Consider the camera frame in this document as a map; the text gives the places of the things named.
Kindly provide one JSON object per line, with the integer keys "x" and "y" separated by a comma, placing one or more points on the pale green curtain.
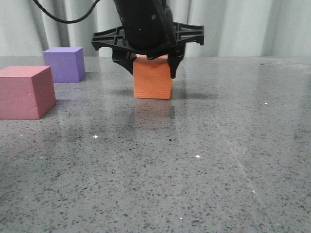
{"x": 232, "y": 27}

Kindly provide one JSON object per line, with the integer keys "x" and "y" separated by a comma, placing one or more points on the purple foam cube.
{"x": 67, "y": 63}

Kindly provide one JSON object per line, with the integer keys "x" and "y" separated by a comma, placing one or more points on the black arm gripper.
{"x": 147, "y": 28}

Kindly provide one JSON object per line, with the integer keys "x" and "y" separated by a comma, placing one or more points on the red foam cube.
{"x": 26, "y": 92}

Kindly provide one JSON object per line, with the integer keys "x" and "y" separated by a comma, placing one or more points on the orange foam cube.
{"x": 152, "y": 78}

